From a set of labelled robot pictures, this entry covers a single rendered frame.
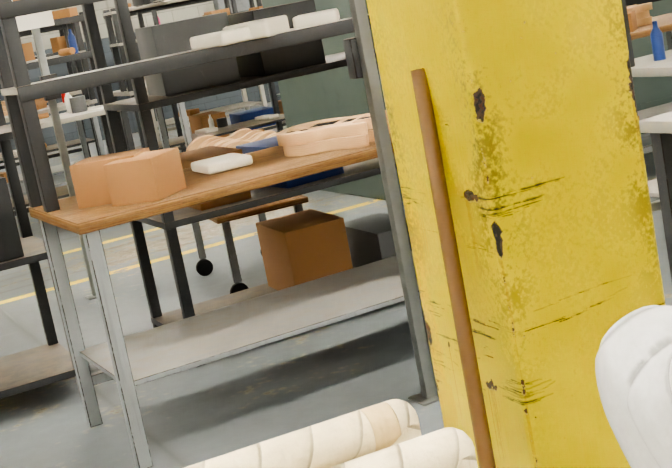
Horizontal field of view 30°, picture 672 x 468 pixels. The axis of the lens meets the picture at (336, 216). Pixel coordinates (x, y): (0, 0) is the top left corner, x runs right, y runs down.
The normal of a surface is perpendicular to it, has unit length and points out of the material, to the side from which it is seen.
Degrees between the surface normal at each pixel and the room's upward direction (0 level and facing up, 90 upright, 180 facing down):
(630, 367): 64
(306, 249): 90
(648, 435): 83
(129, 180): 90
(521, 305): 90
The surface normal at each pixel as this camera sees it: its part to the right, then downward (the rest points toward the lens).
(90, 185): -0.15, 0.21
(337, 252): 0.36, 0.10
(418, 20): -0.89, 0.24
